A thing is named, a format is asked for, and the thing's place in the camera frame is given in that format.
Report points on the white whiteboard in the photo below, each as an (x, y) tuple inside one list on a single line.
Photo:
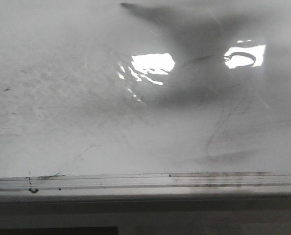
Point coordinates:
[(145, 97)]

